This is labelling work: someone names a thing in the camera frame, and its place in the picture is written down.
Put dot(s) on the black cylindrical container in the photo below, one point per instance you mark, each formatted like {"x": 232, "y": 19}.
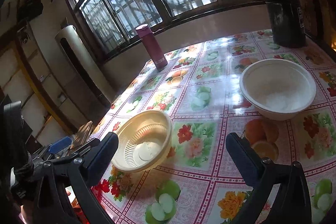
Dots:
{"x": 286, "y": 20}

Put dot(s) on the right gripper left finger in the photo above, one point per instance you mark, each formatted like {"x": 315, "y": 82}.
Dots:
{"x": 51, "y": 204}

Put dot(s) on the wooden chair left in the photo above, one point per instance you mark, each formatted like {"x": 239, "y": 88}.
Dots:
{"x": 82, "y": 135}

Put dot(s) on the white paper bowl large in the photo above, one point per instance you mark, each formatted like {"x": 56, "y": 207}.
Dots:
{"x": 278, "y": 89}

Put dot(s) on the magenta thermos bottle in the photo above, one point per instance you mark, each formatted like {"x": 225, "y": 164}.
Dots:
{"x": 152, "y": 46}

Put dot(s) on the white tower air conditioner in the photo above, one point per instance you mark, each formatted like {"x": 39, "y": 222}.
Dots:
{"x": 83, "y": 63}

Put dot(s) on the floral plastic tablecloth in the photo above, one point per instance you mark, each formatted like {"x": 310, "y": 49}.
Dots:
{"x": 199, "y": 90}

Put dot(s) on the cream plastic bowl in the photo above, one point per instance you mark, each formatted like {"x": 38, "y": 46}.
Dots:
{"x": 143, "y": 142}

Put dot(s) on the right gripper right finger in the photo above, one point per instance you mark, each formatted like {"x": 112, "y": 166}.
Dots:
{"x": 292, "y": 202}

